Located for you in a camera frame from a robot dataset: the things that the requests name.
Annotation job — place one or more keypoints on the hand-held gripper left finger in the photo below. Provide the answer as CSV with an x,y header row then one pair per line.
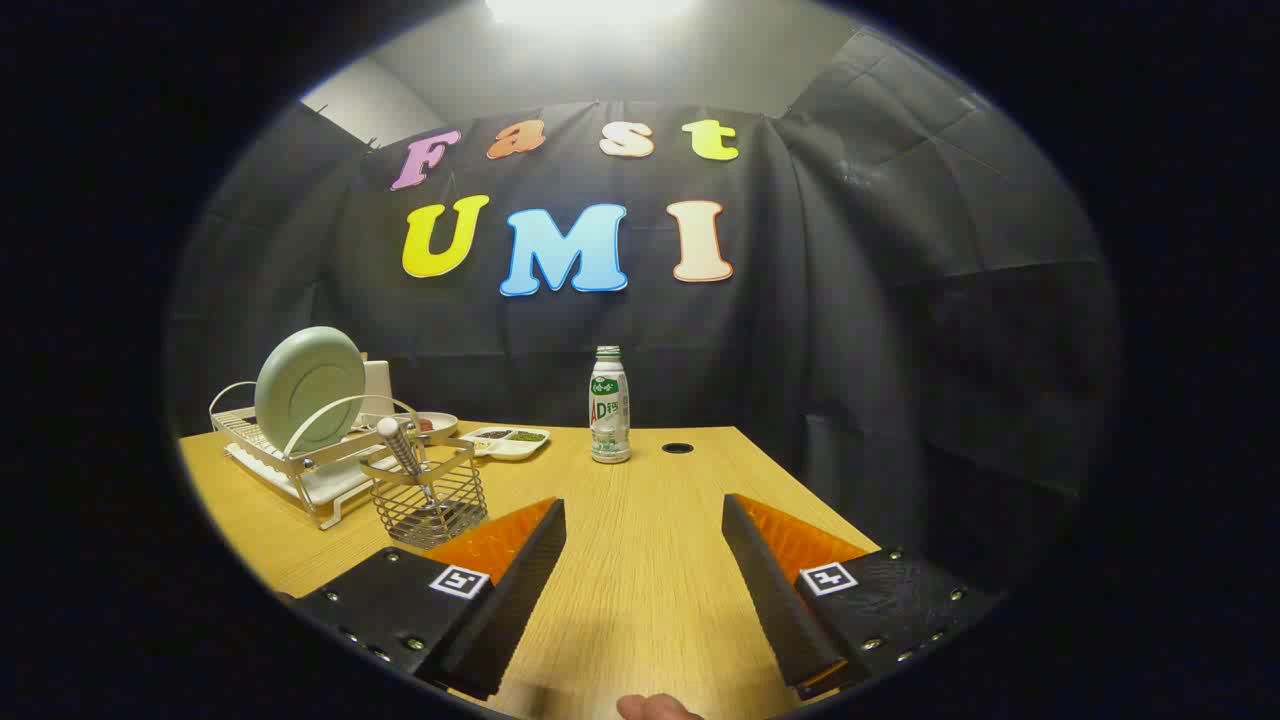
x,y
520,590

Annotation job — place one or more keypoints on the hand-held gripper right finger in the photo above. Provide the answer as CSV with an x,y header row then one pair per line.
x,y
770,590

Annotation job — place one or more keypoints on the pale green plate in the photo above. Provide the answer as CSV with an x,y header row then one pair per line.
x,y
305,390

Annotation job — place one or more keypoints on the white divided dish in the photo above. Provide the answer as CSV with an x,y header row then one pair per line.
x,y
505,448

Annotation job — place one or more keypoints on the small beige sausage plate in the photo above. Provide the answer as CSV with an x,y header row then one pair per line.
x,y
442,425

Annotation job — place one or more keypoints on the white green-label drink bottle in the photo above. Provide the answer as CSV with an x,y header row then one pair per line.
x,y
610,420

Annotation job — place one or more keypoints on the white drain tray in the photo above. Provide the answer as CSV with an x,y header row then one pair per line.
x,y
325,487

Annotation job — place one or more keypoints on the white toaster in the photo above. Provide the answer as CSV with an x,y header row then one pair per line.
x,y
378,390

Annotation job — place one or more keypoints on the black backdrop cloth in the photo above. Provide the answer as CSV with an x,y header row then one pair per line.
x,y
850,350

